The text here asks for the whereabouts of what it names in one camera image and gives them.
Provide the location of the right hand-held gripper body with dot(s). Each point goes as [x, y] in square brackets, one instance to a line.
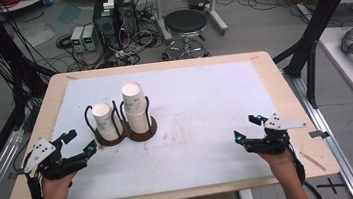
[270, 144]

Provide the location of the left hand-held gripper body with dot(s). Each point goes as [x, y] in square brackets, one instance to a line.
[51, 165]

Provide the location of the short stack of white paper cups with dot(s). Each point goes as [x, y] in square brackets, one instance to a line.
[106, 121]

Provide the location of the tall stack of white paper cups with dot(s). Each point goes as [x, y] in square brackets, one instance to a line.
[135, 107]

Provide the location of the person's left hand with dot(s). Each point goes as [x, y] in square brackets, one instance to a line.
[55, 190]

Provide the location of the person's right hand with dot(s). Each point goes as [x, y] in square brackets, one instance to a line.
[282, 166]

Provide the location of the thin wooden stick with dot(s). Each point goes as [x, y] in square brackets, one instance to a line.
[312, 161]

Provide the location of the white table mat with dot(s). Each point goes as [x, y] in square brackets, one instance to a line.
[199, 110]

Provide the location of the black tape piece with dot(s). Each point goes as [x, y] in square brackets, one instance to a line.
[319, 134]

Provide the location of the grey bench power supply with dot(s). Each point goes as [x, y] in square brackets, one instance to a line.
[77, 39]
[89, 38]

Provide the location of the white floor board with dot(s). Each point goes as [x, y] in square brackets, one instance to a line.
[345, 70]

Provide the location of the white metal stand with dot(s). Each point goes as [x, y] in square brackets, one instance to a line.
[216, 14]

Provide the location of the black computer tower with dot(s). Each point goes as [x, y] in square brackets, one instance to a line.
[127, 16]
[106, 27]

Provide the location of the black round stool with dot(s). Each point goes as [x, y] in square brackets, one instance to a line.
[185, 23]

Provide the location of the flat black device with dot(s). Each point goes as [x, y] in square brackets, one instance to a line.
[199, 0]

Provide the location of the blue tape roll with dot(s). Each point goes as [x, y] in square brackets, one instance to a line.
[47, 0]

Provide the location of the small white box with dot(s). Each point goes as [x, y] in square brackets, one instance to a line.
[109, 1]

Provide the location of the round white table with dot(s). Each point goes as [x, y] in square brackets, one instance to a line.
[19, 3]

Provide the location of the black metal frame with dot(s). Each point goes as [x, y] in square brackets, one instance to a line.
[316, 19]

